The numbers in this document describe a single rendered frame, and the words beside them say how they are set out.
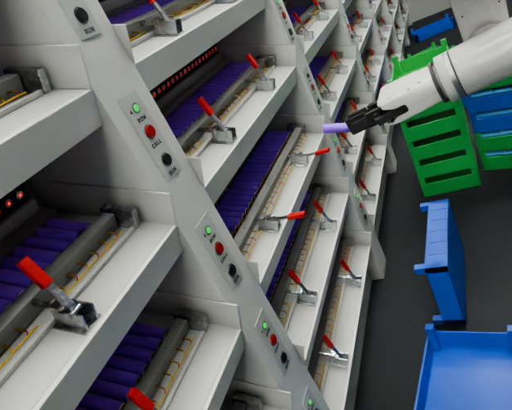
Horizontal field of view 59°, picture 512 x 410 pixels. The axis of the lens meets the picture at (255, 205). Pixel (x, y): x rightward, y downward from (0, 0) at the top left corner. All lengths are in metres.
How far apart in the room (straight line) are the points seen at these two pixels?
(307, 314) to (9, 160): 0.67
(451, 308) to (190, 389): 0.81
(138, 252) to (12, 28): 0.29
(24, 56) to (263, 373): 0.57
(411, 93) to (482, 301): 0.72
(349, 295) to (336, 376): 0.26
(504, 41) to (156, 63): 0.53
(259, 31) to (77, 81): 0.71
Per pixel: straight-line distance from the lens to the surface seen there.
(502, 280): 1.42
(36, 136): 0.50
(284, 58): 1.20
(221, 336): 0.70
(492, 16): 0.92
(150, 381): 0.64
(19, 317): 0.52
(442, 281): 1.22
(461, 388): 1.20
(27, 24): 0.59
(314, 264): 1.08
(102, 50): 0.61
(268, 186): 0.97
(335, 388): 1.08
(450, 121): 1.71
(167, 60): 0.72
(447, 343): 1.27
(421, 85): 0.82
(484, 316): 1.33
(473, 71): 0.82
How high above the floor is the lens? 0.95
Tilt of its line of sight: 24 degrees down
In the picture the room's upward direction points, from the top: 28 degrees counter-clockwise
